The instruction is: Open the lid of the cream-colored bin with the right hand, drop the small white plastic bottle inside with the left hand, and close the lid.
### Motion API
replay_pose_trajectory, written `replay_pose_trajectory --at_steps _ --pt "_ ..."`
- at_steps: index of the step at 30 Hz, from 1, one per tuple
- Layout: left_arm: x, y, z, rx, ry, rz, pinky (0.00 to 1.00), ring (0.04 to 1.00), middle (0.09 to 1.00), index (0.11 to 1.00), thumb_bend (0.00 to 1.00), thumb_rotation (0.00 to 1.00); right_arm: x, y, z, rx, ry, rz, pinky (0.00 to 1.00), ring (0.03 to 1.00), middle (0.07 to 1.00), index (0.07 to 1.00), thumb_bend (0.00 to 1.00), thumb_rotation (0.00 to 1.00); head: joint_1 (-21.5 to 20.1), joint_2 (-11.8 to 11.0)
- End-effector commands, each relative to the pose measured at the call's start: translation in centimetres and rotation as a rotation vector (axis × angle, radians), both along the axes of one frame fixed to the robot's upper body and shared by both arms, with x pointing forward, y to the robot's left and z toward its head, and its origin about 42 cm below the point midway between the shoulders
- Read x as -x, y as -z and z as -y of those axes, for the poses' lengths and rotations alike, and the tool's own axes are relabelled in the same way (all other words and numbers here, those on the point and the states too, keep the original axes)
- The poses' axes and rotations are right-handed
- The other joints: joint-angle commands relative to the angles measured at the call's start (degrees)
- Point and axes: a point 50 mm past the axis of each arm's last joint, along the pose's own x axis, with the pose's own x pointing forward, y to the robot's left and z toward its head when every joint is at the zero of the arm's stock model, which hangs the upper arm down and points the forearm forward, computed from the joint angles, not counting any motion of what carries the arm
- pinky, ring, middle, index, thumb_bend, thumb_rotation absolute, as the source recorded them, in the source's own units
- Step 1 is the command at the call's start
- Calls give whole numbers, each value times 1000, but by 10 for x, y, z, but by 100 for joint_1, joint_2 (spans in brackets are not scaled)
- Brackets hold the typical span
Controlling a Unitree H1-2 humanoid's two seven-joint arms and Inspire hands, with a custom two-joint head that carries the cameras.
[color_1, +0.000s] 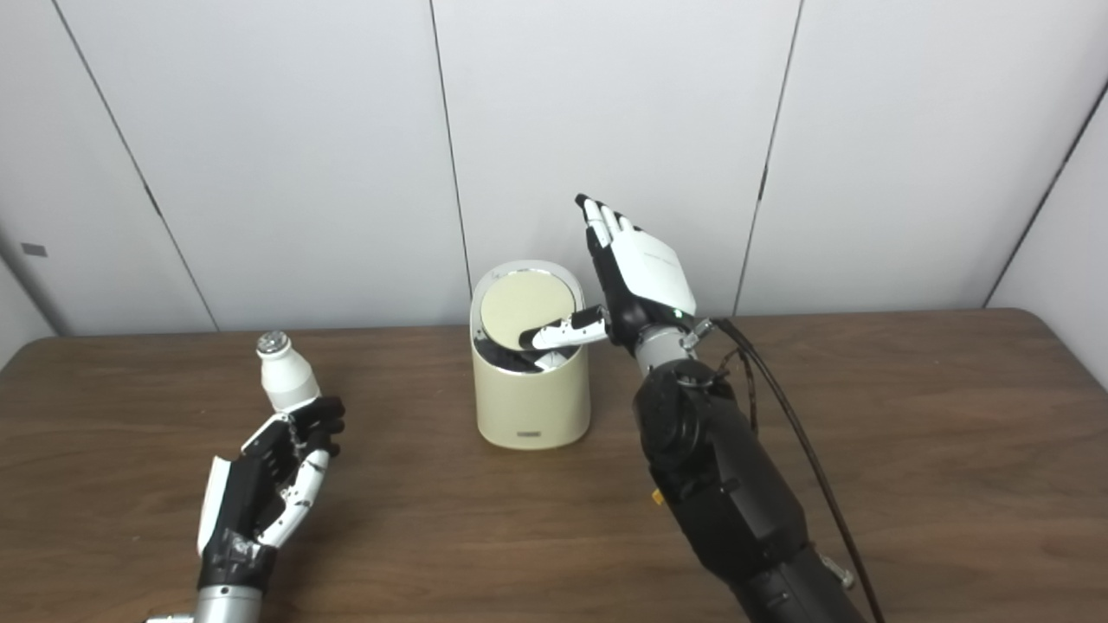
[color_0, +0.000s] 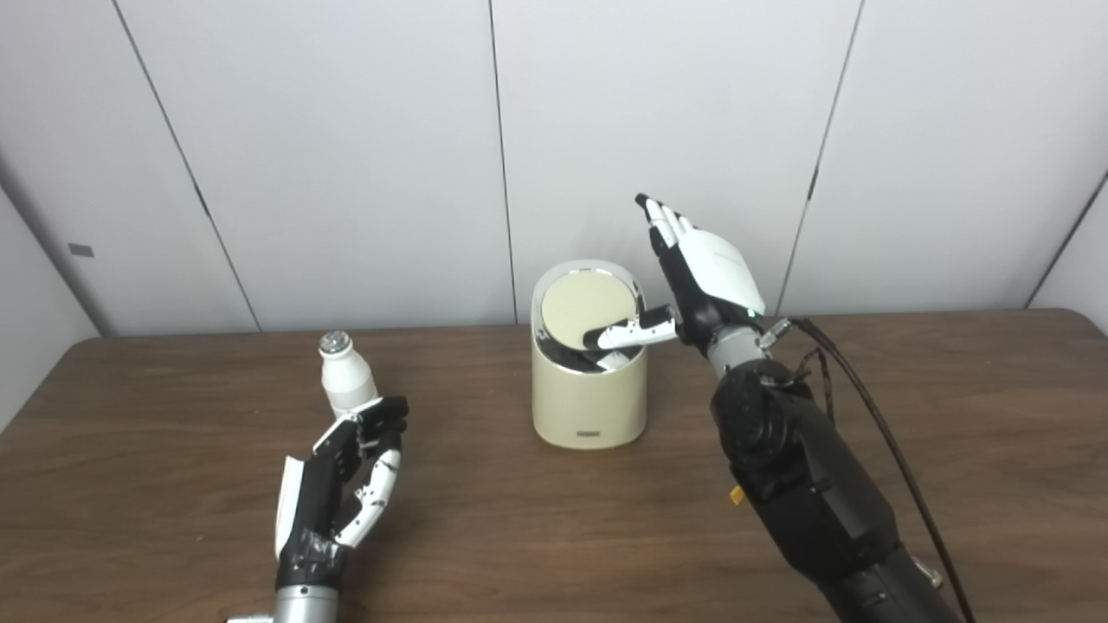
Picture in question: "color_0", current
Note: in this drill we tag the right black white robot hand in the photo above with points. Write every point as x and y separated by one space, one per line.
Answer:
714 272

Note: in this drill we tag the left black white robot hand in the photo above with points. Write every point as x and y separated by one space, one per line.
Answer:
313 506

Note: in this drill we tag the small white plastic bottle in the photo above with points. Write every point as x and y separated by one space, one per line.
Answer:
346 381

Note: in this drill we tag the round cream bin lid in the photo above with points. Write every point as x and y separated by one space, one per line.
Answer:
580 303

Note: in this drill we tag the cream-colored bin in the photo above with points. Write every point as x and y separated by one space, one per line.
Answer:
589 402

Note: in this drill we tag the small gray wall label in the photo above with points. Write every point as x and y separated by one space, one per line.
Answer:
80 250

